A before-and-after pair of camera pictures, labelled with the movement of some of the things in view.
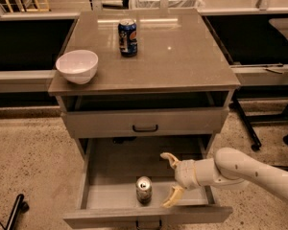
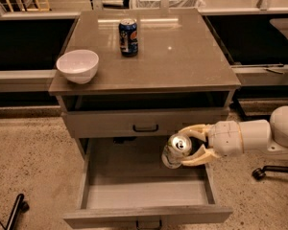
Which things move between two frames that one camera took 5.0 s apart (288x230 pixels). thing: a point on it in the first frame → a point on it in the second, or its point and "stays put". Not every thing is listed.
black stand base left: [21, 206] stays put
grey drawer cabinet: [169, 98] stays put
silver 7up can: [144, 190] → [178, 146]
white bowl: [78, 66] stays put
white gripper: [184, 173] → [227, 137]
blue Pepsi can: [128, 37] stays put
